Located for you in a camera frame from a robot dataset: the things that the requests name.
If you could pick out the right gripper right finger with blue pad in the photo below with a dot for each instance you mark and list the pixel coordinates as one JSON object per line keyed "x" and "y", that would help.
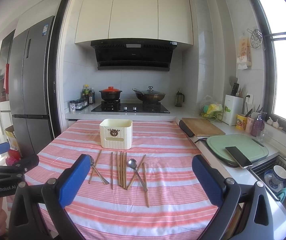
{"x": 222, "y": 192}

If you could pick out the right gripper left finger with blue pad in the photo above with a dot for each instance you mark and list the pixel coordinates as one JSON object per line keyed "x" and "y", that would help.
{"x": 61, "y": 194}

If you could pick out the wooden chopstick crossed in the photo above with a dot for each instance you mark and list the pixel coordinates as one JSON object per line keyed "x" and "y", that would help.
{"x": 138, "y": 166}

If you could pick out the black smartphone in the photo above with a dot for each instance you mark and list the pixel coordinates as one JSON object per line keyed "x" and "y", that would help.
{"x": 239, "y": 157}

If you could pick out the wooden cutting board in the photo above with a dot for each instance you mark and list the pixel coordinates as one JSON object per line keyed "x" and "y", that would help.
{"x": 202, "y": 127}

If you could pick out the pink striped tablecloth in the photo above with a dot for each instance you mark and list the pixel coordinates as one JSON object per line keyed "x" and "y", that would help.
{"x": 179, "y": 207}

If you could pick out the blue white bowl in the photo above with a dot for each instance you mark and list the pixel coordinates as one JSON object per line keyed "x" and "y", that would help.
{"x": 275, "y": 178}

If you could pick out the pink cup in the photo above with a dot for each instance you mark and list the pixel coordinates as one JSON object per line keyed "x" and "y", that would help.
{"x": 249, "y": 124}

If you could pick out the black tray under board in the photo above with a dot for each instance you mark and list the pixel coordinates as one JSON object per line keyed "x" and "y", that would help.
{"x": 186, "y": 129}

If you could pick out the yellow cup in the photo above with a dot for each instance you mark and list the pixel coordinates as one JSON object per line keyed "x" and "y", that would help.
{"x": 241, "y": 121}

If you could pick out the bag with yellow green items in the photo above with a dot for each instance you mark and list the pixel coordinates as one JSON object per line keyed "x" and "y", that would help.
{"x": 210, "y": 109}

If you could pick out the purple soap bottle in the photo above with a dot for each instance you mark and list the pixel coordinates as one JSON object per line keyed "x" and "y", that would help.
{"x": 258, "y": 124}

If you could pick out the cream utensil holder box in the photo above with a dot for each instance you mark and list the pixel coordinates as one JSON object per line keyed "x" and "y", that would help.
{"x": 116, "y": 134}

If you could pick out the white knife block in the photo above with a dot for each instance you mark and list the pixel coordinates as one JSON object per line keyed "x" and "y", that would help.
{"x": 232, "y": 107}

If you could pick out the dark glass kettle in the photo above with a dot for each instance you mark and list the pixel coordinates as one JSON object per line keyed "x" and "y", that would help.
{"x": 180, "y": 98}

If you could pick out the black gas stove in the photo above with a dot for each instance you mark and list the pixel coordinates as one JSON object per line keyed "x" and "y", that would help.
{"x": 141, "y": 107}

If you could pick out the sauce bottles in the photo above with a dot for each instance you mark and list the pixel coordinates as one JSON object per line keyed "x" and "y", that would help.
{"x": 89, "y": 94}

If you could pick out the grey refrigerator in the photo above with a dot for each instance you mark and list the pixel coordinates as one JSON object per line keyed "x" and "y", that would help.
{"x": 27, "y": 88}

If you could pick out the black pot red lid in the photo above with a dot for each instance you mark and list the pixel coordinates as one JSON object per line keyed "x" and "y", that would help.
{"x": 110, "y": 94}

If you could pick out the black wok glass lid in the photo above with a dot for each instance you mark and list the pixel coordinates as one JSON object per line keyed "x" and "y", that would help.
{"x": 150, "y": 95}

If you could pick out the hanging paper bag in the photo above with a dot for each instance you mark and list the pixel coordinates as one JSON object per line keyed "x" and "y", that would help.
{"x": 243, "y": 60}

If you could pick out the black range hood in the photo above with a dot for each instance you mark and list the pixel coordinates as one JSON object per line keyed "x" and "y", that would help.
{"x": 133, "y": 54}

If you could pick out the wire trivet on wall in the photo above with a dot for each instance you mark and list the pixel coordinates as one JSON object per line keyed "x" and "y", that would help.
{"x": 256, "y": 38}

